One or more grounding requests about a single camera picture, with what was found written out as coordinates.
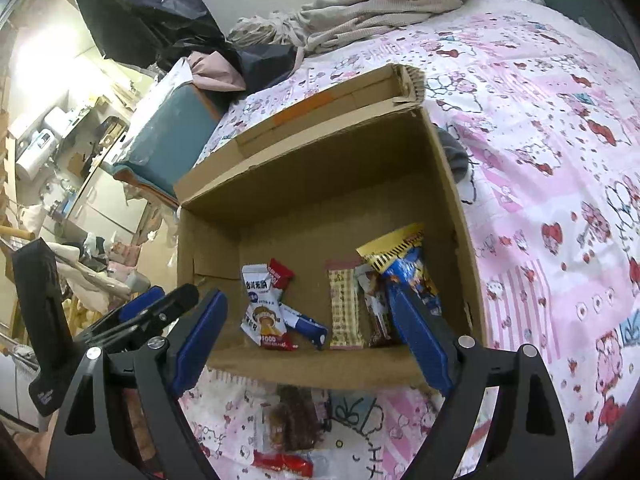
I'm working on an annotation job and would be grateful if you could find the white blue snack packet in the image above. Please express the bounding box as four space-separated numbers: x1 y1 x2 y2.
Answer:
277 302 329 348

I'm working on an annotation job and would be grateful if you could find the grey sock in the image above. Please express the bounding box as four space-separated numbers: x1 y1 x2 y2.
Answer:
440 125 471 186

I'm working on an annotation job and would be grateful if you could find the teal footboard cushion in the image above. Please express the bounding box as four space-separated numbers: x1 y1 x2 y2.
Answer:
112 80 223 206

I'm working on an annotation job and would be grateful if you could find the beige checkered snack bar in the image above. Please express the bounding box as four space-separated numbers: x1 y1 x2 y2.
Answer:
325 258 365 351

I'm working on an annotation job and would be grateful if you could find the pink cloth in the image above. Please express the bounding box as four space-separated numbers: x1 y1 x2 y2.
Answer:
187 50 248 93

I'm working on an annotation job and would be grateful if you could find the brown white snack bar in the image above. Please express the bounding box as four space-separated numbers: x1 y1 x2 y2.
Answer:
355 265 403 348

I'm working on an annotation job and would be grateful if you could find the blue yellow snack bag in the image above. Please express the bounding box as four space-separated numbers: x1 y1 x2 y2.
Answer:
356 223 443 321

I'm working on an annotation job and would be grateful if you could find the white water heater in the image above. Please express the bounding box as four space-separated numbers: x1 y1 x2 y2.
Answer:
14 128 57 181

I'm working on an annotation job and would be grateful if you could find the white base cabinet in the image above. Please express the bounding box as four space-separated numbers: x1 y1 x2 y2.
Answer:
65 165 151 241

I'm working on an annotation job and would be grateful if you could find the dark cloth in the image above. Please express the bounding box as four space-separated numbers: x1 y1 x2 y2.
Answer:
227 42 298 96

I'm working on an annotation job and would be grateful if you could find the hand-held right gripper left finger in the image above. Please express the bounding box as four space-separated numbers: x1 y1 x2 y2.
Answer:
46 288 229 480

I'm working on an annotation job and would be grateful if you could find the rumpled floral blanket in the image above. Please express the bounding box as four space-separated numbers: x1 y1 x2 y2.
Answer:
227 0 473 56

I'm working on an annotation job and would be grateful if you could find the dark brown snack packet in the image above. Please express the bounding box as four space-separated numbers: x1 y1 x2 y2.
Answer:
264 385 323 453

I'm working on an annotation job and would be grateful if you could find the black plastic sheet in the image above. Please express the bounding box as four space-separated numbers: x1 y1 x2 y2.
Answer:
65 0 226 68

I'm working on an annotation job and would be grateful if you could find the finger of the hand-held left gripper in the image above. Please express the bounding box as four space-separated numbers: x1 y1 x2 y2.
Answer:
75 286 166 343
100 284 200 355

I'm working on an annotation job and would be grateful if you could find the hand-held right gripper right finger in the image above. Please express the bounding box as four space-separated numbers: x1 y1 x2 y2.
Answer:
387 280 575 480

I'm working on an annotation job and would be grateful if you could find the small pink box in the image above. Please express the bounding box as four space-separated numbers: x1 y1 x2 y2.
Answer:
107 240 143 273

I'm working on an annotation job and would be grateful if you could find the white red cartoon snack packet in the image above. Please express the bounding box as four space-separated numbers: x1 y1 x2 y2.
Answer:
241 263 296 352

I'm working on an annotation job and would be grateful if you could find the brown cardboard box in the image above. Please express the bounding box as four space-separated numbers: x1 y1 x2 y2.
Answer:
172 62 493 393

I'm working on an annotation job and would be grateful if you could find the white hanging cloth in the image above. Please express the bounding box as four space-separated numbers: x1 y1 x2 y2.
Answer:
50 242 151 311

